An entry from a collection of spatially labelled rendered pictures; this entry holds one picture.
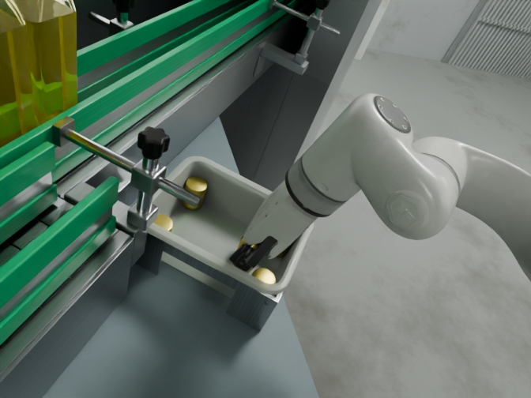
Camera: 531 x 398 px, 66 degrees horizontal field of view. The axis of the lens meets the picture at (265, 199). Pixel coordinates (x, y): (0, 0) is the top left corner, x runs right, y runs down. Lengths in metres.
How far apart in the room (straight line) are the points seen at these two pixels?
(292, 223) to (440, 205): 0.17
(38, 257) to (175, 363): 0.25
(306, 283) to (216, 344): 1.11
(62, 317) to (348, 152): 0.31
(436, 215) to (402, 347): 1.34
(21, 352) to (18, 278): 0.08
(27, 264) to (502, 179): 0.46
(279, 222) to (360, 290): 1.30
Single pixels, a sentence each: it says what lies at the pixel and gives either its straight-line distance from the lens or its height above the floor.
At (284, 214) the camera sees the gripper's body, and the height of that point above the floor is 0.94.
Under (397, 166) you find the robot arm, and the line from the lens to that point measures 0.40.
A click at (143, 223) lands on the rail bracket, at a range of 0.47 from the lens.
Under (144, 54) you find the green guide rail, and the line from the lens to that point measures 0.74.
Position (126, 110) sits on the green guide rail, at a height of 0.92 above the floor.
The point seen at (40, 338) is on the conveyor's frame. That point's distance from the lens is 0.43.
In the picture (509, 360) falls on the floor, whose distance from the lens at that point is 2.03.
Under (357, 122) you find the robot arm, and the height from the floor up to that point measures 1.07.
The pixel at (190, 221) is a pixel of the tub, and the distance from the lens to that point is 0.66.
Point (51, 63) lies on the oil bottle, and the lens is 0.46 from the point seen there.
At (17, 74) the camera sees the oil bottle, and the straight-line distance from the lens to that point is 0.44.
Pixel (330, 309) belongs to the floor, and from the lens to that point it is 1.64.
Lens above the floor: 1.26
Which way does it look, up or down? 42 degrees down
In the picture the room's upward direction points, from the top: 23 degrees clockwise
